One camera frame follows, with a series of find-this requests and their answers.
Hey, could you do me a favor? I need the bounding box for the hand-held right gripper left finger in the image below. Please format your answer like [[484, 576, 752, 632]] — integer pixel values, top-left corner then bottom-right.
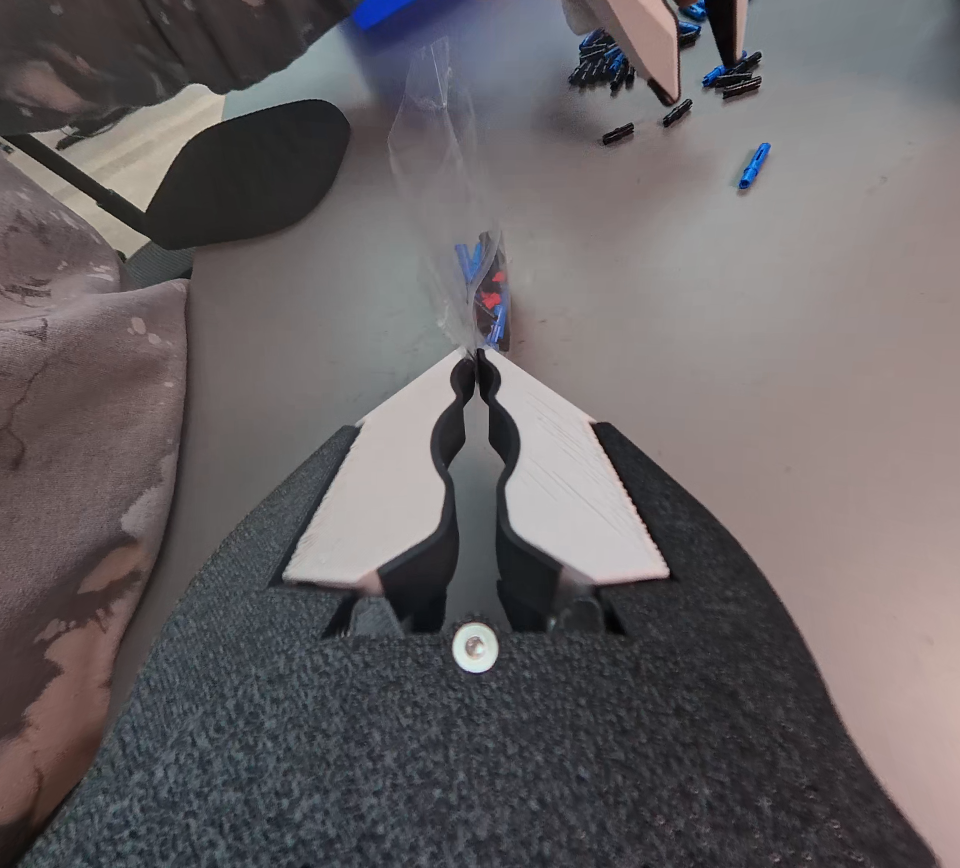
[[283, 348, 477, 633]]

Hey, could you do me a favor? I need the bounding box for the pile of toy pins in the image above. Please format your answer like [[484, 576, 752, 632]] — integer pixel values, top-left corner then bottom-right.
[[567, 0, 765, 103]]

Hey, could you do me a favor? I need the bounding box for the black chair armrest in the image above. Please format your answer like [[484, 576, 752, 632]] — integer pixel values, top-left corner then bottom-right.
[[0, 99, 354, 252]]

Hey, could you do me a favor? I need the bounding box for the blue toy pin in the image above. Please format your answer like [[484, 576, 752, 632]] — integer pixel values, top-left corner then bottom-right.
[[737, 142, 773, 191]]

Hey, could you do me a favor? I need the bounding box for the small clear plastic bag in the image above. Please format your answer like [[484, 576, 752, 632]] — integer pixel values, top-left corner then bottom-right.
[[386, 37, 520, 361]]

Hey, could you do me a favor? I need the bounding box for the black chair seat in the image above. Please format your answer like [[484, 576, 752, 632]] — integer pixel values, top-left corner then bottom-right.
[[118, 240, 198, 293]]

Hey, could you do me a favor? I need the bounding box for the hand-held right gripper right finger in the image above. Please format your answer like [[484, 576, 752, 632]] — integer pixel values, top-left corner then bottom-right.
[[477, 348, 670, 633]]

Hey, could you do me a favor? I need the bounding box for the person's camouflage clothing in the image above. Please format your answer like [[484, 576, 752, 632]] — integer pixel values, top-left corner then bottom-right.
[[0, 151, 190, 843]]

